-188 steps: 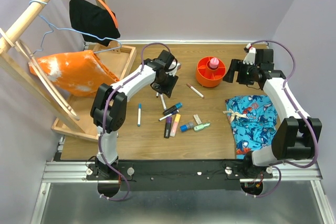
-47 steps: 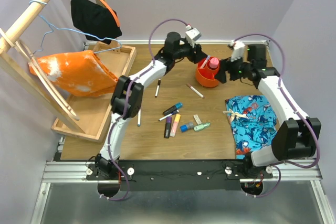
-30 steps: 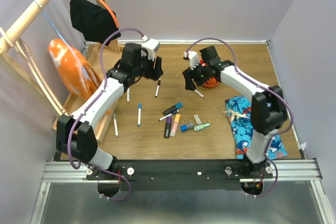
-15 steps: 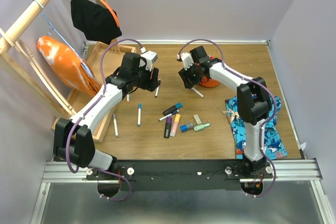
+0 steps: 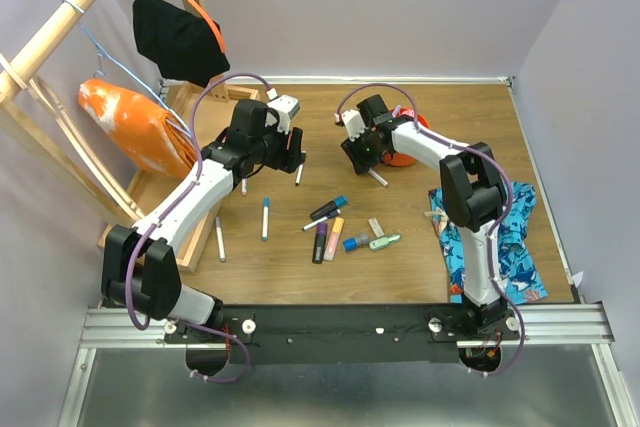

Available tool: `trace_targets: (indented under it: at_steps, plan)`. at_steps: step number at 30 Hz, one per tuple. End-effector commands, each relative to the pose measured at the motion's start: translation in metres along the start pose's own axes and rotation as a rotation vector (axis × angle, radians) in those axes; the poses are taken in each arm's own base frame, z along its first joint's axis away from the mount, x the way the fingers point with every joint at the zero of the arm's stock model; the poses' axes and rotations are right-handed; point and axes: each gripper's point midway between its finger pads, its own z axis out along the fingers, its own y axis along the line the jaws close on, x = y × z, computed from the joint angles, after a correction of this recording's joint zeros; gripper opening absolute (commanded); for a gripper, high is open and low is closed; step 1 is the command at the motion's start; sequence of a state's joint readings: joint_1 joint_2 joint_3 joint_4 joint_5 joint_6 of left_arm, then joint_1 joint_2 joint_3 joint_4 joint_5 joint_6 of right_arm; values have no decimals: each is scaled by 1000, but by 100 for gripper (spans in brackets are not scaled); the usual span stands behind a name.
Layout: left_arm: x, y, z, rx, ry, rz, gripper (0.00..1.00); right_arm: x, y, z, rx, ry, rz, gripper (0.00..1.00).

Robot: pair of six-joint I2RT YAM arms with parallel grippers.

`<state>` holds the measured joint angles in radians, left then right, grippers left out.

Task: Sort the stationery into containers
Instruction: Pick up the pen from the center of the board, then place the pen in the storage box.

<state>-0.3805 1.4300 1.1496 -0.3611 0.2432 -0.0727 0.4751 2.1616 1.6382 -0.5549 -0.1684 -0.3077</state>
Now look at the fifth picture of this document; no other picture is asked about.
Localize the blue cap grey glue stick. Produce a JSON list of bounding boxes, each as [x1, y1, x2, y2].
[[343, 232, 370, 252]]

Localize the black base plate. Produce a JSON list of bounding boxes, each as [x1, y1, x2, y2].
[[164, 302, 520, 374]]

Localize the blue cap white marker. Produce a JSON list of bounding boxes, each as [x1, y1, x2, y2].
[[261, 197, 270, 241]]

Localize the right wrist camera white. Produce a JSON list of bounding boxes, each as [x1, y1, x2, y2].
[[334, 109, 367, 142]]

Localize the black cloth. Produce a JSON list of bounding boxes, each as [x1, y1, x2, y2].
[[132, 0, 230, 87]]

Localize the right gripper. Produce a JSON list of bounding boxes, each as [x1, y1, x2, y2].
[[339, 127, 386, 176]]

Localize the purple cap white marker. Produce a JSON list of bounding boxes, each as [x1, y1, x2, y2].
[[295, 163, 304, 186]]

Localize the black cap white marker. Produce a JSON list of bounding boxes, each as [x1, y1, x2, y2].
[[215, 216, 226, 263]]

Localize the green highlighter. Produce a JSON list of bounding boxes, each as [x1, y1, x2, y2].
[[368, 234, 401, 251]]

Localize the blue wire hanger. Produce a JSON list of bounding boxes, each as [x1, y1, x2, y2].
[[78, 21, 194, 140]]

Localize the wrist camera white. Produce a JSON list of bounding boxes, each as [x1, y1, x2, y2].
[[265, 95, 300, 134], [334, 109, 367, 142]]

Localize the blue shark print shorts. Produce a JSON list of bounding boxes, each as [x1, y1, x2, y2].
[[426, 182, 548, 305]]

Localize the white marker thin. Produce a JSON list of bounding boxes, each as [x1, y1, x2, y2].
[[301, 208, 342, 231]]

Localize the wooden clothes rack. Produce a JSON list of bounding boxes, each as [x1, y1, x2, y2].
[[0, 0, 231, 254]]

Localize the small beige eraser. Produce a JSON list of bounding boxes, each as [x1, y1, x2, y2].
[[368, 218, 385, 238]]

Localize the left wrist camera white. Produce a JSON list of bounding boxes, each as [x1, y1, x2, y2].
[[265, 95, 300, 134]]

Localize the aluminium rail frame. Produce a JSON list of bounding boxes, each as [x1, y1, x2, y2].
[[61, 303, 639, 426]]

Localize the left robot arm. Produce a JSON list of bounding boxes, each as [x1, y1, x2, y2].
[[101, 95, 305, 342]]

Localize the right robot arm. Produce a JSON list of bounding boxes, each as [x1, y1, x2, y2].
[[335, 110, 513, 339]]

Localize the blue cap black highlighter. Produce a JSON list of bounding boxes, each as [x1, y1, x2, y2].
[[310, 195, 348, 221]]

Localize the orange tie-dye cloth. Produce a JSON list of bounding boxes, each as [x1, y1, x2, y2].
[[77, 78, 196, 179]]

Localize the brown cap white marker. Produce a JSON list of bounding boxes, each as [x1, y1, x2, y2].
[[368, 169, 388, 187]]

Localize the yellow cap pink highlighter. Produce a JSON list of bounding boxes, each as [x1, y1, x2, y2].
[[323, 217, 344, 262]]

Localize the orange round organizer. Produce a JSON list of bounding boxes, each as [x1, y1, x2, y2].
[[382, 105, 430, 167]]

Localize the purple cap black highlighter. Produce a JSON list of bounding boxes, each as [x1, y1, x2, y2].
[[312, 222, 328, 264]]

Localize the wooden tray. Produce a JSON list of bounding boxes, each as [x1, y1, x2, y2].
[[127, 81, 260, 273]]

